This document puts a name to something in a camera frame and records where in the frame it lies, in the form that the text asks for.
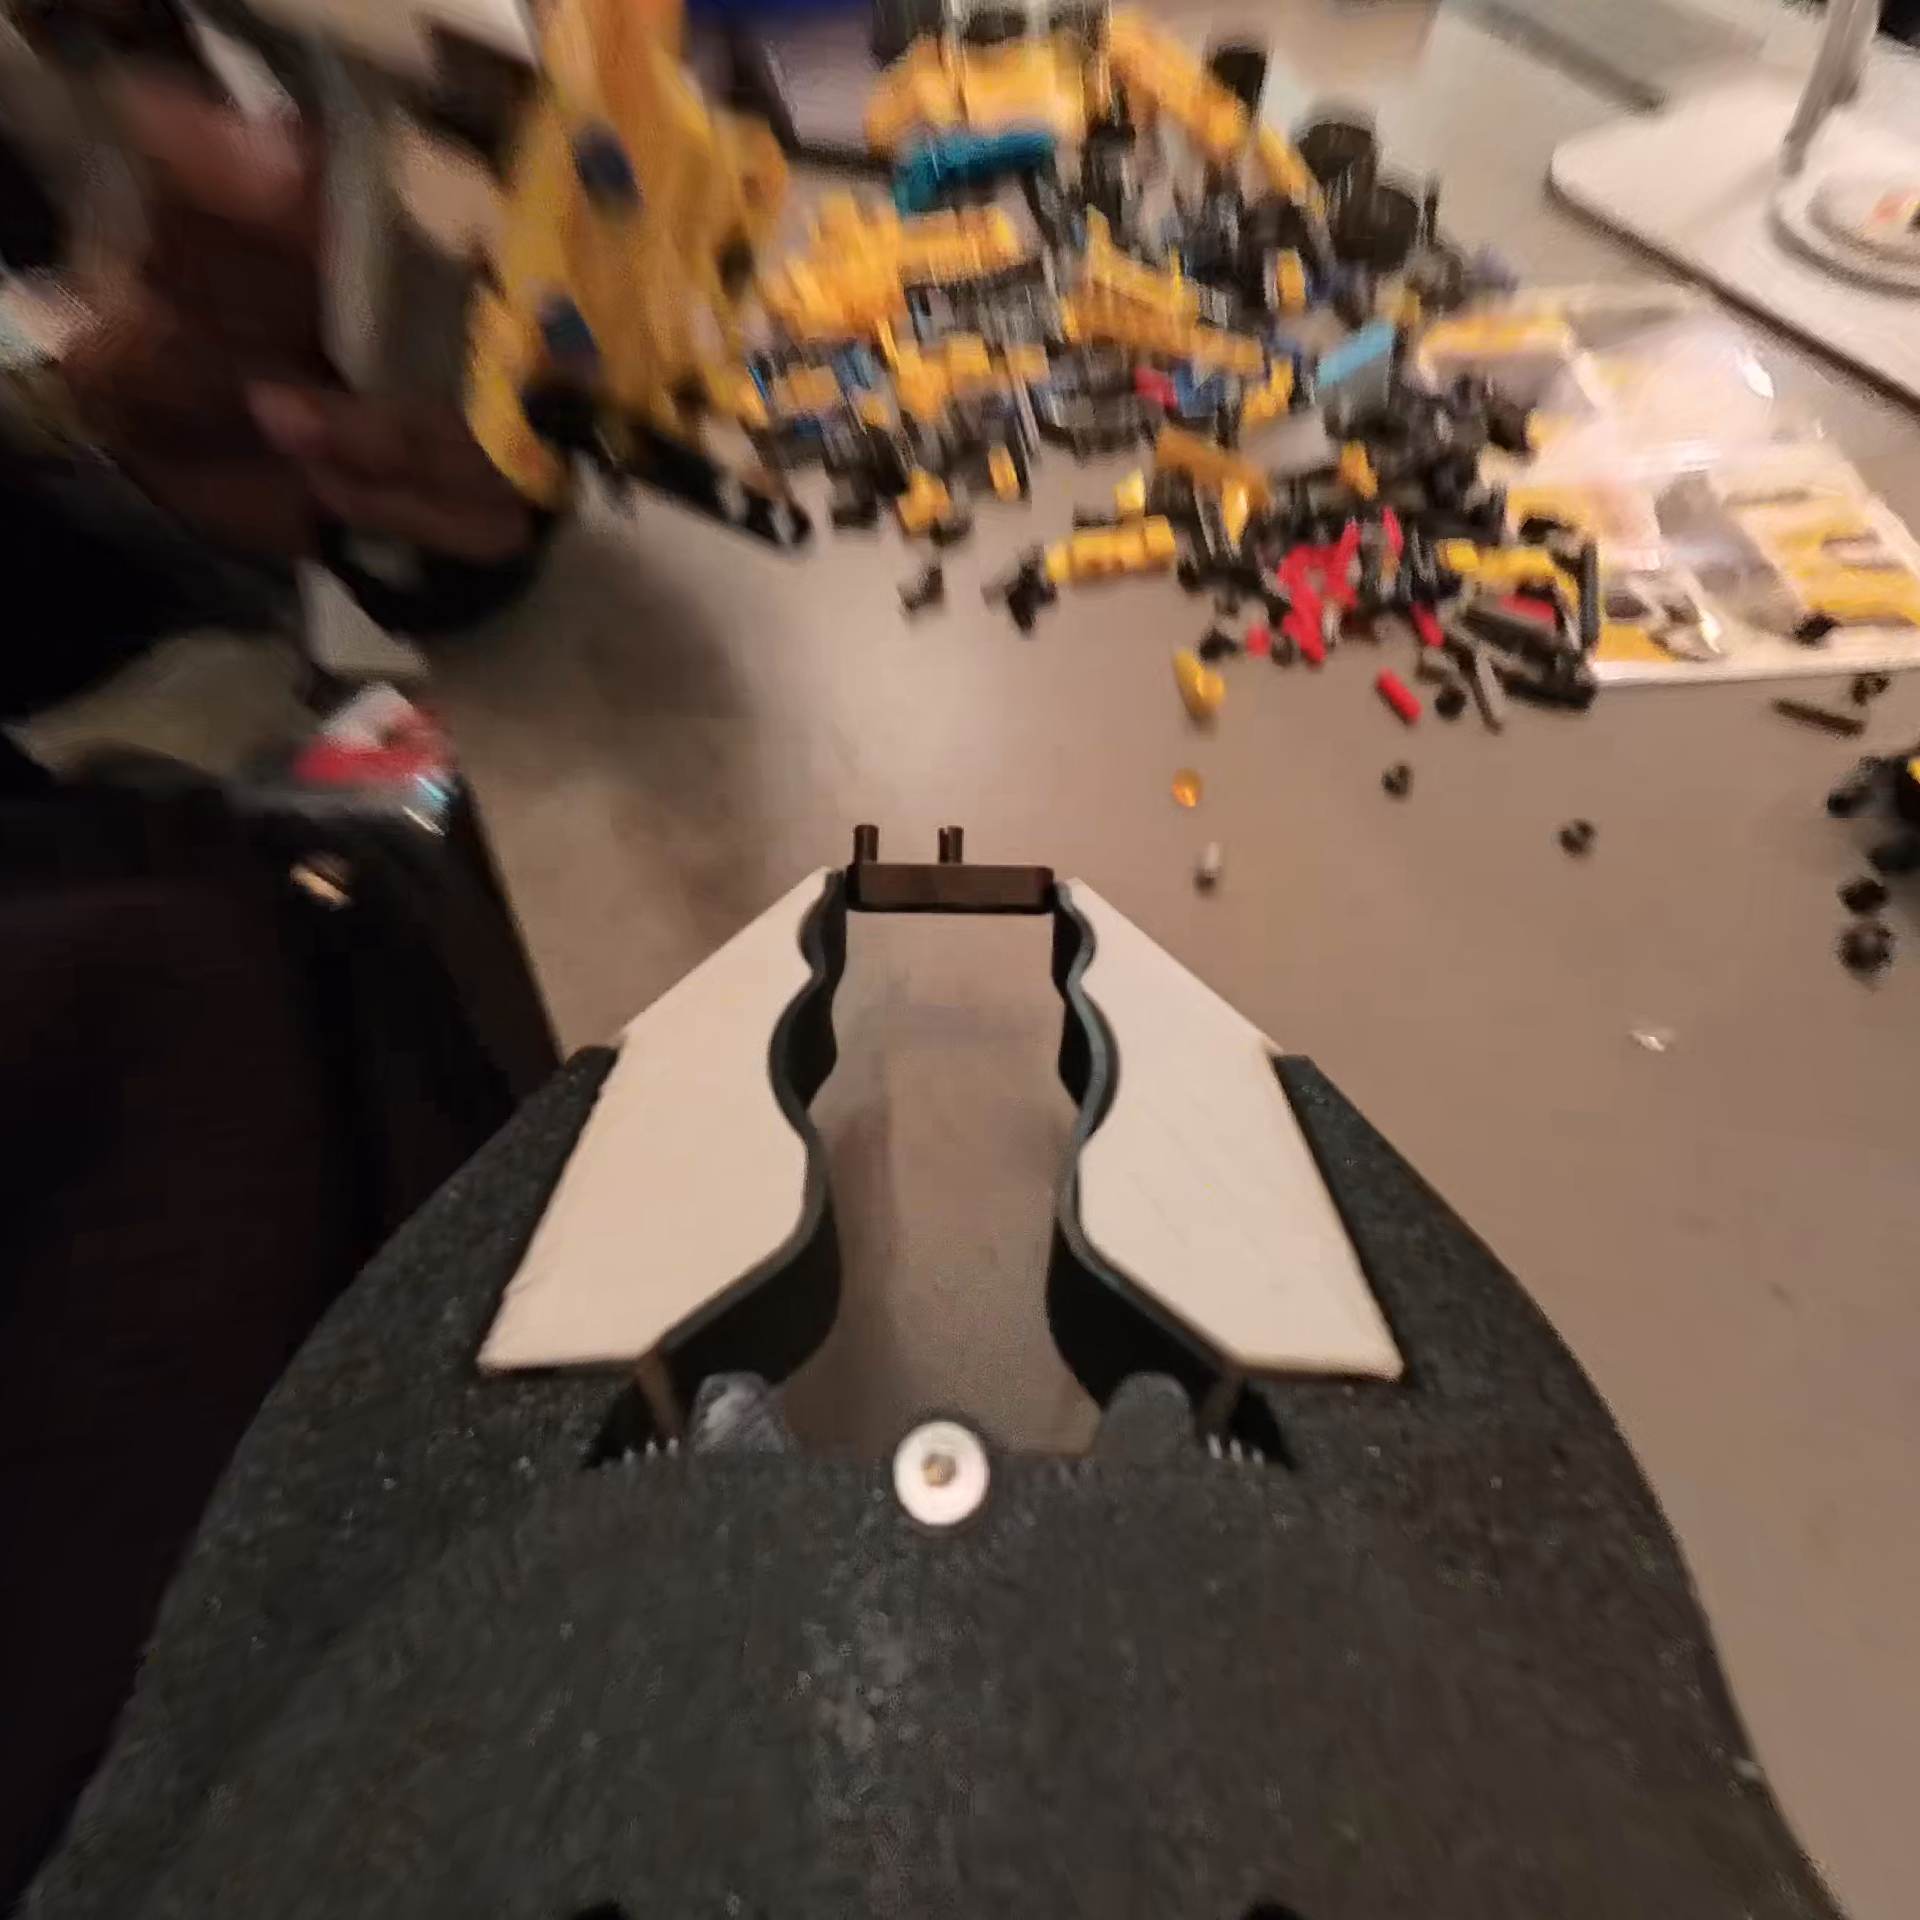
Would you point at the white monitor stand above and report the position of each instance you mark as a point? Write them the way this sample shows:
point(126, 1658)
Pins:
point(1725, 195)

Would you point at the person's dark clothing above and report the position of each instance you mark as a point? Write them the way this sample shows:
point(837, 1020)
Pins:
point(182, 1125)

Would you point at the orange transparent round stud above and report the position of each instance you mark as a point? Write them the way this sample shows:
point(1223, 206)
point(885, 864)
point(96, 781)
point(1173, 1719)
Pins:
point(1188, 790)

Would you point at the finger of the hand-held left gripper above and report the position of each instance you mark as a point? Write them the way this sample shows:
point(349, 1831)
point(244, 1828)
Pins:
point(382, 254)

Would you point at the yellow cone tooth piece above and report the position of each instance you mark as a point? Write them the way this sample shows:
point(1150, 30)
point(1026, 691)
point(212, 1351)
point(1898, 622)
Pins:
point(1199, 686)

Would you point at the white red sneaker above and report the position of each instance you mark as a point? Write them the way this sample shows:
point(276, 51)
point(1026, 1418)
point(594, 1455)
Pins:
point(376, 751)

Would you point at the pile of building brick pieces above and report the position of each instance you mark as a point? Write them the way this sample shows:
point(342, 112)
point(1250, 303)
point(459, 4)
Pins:
point(1200, 375)

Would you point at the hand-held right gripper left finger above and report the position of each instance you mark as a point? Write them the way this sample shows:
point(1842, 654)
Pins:
point(662, 1184)

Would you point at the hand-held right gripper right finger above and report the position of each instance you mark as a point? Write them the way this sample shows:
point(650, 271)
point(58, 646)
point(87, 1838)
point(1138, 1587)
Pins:
point(1231, 1202)

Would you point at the yellow brick assembly grey connectors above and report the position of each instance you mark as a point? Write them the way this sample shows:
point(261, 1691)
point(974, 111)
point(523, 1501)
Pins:
point(630, 224)

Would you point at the yellow grey sticker sheet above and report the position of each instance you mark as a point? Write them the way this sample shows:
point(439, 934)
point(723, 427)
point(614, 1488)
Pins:
point(1770, 525)

